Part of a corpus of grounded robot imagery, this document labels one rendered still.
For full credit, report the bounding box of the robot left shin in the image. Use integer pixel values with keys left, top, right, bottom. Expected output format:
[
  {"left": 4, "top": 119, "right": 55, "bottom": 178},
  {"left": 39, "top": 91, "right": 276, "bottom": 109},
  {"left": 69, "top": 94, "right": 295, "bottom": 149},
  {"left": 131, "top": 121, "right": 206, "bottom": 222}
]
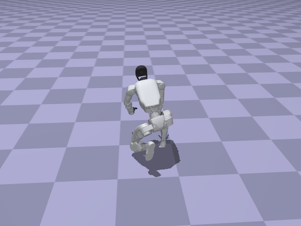
[{"left": 130, "top": 142, "right": 147, "bottom": 153}]

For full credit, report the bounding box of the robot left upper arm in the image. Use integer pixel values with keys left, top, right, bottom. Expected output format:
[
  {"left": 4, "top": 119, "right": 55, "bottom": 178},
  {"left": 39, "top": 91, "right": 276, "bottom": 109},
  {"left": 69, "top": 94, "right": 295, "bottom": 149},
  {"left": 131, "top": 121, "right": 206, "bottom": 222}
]
[{"left": 124, "top": 85, "right": 135, "bottom": 107}]

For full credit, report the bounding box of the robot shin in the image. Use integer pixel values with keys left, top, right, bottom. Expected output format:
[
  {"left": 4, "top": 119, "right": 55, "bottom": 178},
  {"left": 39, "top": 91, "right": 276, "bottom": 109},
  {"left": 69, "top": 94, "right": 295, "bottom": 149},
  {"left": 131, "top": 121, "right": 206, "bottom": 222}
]
[
  {"left": 161, "top": 126, "right": 168, "bottom": 141},
  {"left": 130, "top": 142, "right": 147, "bottom": 153}
]

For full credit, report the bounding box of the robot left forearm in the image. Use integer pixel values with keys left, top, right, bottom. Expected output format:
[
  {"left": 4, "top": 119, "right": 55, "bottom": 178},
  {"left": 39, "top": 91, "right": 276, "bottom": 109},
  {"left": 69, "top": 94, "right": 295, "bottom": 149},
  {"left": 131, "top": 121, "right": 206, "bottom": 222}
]
[{"left": 125, "top": 106, "right": 134, "bottom": 115}]

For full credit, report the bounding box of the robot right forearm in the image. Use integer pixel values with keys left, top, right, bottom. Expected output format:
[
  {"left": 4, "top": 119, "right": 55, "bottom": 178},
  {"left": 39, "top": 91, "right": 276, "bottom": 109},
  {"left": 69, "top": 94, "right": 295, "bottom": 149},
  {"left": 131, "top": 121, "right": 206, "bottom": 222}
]
[{"left": 158, "top": 103, "right": 163, "bottom": 115}]

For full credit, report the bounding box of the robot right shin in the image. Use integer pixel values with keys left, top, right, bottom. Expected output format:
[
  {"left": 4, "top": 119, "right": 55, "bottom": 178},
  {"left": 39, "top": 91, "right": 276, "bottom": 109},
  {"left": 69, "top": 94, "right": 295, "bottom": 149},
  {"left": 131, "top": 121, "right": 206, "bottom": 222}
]
[{"left": 161, "top": 126, "right": 168, "bottom": 141}]

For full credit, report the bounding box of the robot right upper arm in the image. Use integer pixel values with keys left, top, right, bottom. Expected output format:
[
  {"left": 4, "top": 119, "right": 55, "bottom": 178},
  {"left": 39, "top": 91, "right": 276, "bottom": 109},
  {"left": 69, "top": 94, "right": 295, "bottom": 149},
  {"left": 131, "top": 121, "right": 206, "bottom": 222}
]
[{"left": 157, "top": 80, "right": 165, "bottom": 105}]

